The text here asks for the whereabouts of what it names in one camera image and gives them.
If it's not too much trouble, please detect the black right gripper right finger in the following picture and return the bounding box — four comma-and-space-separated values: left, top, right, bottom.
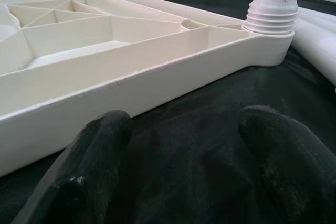
237, 105, 336, 224

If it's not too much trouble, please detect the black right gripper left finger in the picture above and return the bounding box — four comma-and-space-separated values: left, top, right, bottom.
12, 110, 133, 224

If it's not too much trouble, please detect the white plastic table top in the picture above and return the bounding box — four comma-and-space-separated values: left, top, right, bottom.
0, 0, 295, 178

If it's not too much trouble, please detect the black cloth table cover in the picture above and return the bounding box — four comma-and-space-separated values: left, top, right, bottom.
0, 0, 336, 224

